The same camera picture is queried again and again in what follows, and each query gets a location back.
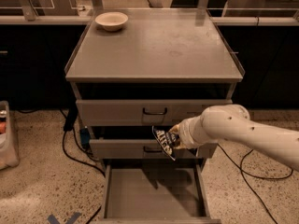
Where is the white bowl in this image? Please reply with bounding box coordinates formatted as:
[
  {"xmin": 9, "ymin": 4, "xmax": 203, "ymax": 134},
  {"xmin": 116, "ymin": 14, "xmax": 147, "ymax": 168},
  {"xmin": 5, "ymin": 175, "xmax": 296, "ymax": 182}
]
[{"xmin": 95, "ymin": 12, "xmax": 128, "ymax": 32}]

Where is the grey drawer cabinet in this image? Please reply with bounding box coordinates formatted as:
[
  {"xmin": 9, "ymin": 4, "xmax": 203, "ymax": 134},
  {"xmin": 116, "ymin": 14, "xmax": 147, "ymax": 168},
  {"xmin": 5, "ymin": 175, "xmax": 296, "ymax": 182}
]
[{"xmin": 64, "ymin": 7, "xmax": 246, "ymax": 166}]

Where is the blue power box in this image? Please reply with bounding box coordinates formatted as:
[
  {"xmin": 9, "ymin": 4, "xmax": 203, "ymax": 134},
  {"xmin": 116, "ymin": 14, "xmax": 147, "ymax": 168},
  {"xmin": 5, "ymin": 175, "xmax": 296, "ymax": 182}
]
[{"xmin": 79, "ymin": 128, "xmax": 91, "ymax": 147}]

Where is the grey drawer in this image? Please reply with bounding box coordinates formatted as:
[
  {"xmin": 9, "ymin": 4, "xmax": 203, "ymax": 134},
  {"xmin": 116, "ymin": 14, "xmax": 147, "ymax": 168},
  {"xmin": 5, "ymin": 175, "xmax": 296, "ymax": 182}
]
[
  {"xmin": 93, "ymin": 162, "xmax": 221, "ymax": 224},
  {"xmin": 90, "ymin": 139, "xmax": 217, "ymax": 160},
  {"xmin": 77, "ymin": 99, "xmax": 232, "ymax": 126}
]

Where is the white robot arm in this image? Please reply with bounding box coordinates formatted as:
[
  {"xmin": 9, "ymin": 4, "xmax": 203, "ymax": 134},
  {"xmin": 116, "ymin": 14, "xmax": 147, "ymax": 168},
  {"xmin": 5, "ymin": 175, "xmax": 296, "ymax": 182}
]
[{"xmin": 169, "ymin": 105, "xmax": 299, "ymax": 171}]

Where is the black floor cable right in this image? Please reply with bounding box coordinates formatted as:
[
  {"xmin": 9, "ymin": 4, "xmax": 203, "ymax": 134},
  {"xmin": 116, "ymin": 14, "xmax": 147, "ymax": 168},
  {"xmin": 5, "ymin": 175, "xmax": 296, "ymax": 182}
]
[{"xmin": 217, "ymin": 143, "xmax": 294, "ymax": 224}]

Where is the clear plastic bin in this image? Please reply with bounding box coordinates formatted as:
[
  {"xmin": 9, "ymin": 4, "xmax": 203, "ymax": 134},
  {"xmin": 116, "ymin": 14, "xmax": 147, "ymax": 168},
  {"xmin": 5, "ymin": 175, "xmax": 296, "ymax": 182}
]
[{"xmin": 0, "ymin": 101, "xmax": 20, "ymax": 169}]

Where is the grey bottom drawer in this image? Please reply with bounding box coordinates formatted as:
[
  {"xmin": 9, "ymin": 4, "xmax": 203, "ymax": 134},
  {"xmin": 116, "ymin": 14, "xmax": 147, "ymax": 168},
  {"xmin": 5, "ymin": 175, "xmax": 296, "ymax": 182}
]
[{"xmin": 93, "ymin": 162, "xmax": 221, "ymax": 224}]

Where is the grey middle drawer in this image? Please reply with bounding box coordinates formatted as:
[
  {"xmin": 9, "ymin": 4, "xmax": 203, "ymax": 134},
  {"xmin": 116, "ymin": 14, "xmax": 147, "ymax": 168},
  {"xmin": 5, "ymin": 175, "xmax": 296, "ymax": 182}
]
[{"xmin": 90, "ymin": 139, "xmax": 217, "ymax": 160}]

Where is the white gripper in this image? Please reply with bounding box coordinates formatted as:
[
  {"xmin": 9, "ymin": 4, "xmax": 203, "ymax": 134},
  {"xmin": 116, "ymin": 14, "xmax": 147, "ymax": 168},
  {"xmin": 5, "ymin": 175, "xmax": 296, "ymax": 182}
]
[{"xmin": 169, "ymin": 116, "xmax": 207, "ymax": 149}]

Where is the black middle drawer handle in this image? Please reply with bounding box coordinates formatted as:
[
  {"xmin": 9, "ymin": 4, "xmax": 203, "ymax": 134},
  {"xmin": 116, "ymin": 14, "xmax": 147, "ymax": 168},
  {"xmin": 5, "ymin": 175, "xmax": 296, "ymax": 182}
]
[{"xmin": 143, "ymin": 146, "xmax": 163, "ymax": 153}]

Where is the grey top drawer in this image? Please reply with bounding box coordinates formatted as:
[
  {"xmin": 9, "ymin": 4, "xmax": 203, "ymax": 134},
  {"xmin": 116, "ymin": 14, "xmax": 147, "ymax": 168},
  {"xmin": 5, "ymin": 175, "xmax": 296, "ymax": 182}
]
[{"xmin": 77, "ymin": 99, "xmax": 232, "ymax": 126}]

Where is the dark blue chip bag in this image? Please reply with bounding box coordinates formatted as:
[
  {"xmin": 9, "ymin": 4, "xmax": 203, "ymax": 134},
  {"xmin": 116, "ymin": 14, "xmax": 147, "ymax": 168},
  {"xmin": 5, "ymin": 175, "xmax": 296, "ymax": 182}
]
[{"xmin": 152, "ymin": 127, "xmax": 178, "ymax": 161}]

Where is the black power adapter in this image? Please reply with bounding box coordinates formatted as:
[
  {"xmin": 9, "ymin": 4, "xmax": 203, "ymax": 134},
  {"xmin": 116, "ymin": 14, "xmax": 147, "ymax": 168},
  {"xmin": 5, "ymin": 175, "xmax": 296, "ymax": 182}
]
[{"xmin": 64, "ymin": 105, "xmax": 78, "ymax": 132}]

